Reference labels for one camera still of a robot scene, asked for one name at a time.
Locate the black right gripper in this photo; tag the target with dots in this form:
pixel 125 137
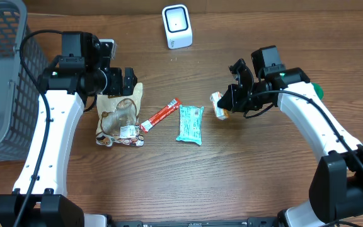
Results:
pixel 242 91

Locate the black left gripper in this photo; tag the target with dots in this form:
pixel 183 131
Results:
pixel 122 82

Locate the white brown snack bag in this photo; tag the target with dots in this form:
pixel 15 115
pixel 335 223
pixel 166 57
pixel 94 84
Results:
pixel 119 119

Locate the green lid jar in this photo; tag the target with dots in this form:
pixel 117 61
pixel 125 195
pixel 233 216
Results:
pixel 318 91

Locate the teal tissue packet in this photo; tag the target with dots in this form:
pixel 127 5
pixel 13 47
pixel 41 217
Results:
pixel 190 124

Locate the red white snack packet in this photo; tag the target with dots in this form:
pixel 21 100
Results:
pixel 147 125

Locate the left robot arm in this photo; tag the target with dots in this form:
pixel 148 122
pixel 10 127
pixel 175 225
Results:
pixel 39 196

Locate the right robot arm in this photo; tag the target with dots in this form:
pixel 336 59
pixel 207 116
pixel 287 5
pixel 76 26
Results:
pixel 336 190

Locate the white barcode scanner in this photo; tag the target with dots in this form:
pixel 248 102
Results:
pixel 177 26

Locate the grey plastic mesh basket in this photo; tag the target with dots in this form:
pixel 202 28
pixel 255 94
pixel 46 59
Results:
pixel 18 96

